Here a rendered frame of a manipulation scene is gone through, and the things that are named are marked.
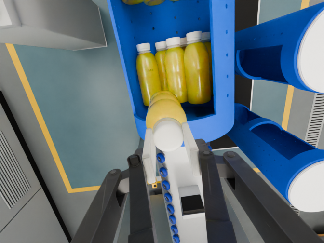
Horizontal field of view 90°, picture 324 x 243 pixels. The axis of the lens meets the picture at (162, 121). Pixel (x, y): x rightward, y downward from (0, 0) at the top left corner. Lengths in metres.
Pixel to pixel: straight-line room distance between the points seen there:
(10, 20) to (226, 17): 0.59
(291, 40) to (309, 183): 0.57
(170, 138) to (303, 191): 0.81
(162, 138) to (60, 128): 1.80
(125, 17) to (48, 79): 1.41
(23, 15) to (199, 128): 0.68
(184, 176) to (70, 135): 1.41
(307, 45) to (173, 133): 0.56
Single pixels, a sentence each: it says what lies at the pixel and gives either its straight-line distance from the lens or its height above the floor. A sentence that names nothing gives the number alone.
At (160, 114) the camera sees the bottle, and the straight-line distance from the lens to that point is 0.22.
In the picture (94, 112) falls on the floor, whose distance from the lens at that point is 1.75.
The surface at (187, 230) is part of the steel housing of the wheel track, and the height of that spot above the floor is 0.93.
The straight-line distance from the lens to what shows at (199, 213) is 0.77.
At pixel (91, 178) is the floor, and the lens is 2.17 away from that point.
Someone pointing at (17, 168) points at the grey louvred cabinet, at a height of 0.24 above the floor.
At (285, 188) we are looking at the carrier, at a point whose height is 1.02.
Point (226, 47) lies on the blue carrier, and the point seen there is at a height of 1.20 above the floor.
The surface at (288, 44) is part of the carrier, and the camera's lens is 0.71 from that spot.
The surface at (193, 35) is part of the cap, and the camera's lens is 0.45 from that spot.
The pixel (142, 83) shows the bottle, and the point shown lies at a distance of 0.50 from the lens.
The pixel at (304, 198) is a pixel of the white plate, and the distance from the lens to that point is 0.99.
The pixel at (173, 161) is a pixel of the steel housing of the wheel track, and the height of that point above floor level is 0.93.
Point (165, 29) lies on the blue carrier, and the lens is 0.60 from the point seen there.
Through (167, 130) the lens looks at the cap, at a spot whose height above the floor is 1.37.
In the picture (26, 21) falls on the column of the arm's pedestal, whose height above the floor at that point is 0.92.
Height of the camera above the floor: 1.55
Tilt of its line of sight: 69 degrees down
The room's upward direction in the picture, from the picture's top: 176 degrees clockwise
